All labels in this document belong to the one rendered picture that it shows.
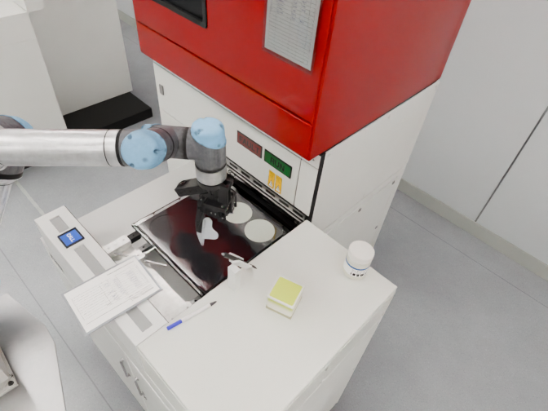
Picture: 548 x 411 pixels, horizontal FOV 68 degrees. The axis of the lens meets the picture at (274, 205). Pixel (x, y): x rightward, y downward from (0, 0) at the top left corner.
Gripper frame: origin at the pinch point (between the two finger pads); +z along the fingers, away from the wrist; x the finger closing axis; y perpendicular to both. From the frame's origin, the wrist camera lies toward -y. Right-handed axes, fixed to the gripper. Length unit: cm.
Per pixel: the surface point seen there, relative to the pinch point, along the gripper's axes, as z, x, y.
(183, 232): 13.1, 5.9, -12.8
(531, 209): 68, 138, 127
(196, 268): 13.6, -4.8, -2.4
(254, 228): 13.6, 16.9, 7.4
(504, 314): 106, 91, 127
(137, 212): 20.2, 13.4, -36.6
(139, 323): 8.2, -28.9, -5.4
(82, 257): 7.2, -17.7, -31.0
